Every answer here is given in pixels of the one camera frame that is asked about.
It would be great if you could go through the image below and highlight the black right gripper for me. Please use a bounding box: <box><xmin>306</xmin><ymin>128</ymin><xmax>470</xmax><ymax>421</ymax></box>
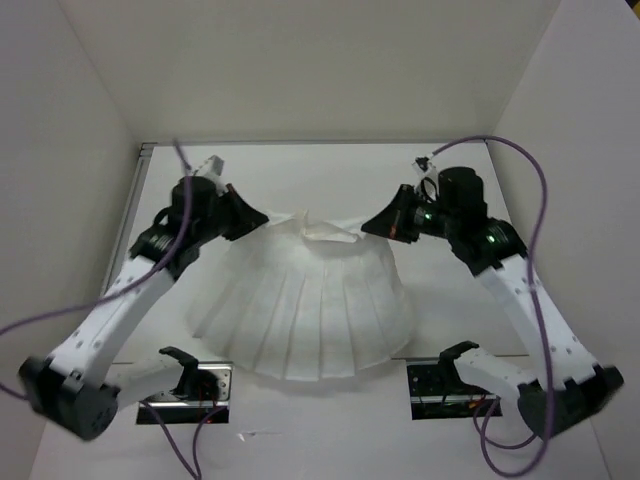
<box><xmin>362</xmin><ymin>183</ymin><xmax>458</xmax><ymax>242</ymax></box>

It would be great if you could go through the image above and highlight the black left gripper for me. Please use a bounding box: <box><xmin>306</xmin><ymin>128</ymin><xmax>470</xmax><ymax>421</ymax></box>
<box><xmin>195</xmin><ymin>183</ymin><xmax>268</xmax><ymax>244</ymax></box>

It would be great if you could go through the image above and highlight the white fabric skirt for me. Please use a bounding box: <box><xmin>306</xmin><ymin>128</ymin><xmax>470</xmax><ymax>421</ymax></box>
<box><xmin>186</xmin><ymin>212</ymin><xmax>415</xmax><ymax>382</ymax></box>

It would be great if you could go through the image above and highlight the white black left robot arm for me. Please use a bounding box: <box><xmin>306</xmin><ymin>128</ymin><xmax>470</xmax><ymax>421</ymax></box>
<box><xmin>18</xmin><ymin>175</ymin><xmax>268</xmax><ymax>441</ymax></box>

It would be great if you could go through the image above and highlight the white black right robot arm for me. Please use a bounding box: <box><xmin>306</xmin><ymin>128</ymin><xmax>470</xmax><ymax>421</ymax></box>
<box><xmin>362</xmin><ymin>167</ymin><xmax>624</xmax><ymax>438</ymax></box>

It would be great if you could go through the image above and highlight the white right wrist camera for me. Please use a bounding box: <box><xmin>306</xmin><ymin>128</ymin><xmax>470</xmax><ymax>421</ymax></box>
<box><xmin>412</xmin><ymin>156</ymin><xmax>439</xmax><ymax>202</ymax></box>

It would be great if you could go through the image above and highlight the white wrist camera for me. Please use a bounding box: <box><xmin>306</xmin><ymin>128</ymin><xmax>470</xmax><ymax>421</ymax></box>
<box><xmin>193</xmin><ymin>155</ymin><xmax>226</xmax><ymax>191</ymax></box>
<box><xmin>412</xmin><ymin>156</ymin><xmax>439</xmax><ymax>202</ymax></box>

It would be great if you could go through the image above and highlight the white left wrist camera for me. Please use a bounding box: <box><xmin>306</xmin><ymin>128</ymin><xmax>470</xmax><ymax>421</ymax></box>
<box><xmin>193</xmin><ymin>155</ymin><xmax>226</xmax><ymax>191</ymax></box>

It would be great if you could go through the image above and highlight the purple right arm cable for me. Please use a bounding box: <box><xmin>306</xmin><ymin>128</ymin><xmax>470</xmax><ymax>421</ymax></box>
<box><xmin>429</xmin><ymin>135</ymin><xmax>556</xmax><ymax>475</ymax></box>

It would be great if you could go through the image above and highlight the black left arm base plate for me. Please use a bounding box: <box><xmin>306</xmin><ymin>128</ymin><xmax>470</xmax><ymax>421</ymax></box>
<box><xmin>136</xmin><ymin>362</ymin><xmax>233</xmax><ymax>426</ymax></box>

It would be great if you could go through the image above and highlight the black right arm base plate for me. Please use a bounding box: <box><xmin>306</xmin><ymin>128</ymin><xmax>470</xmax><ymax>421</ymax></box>
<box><xmin>406</xmin><ymin>361</ymin><xmax>495</xmax><ymax>421</ymax></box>

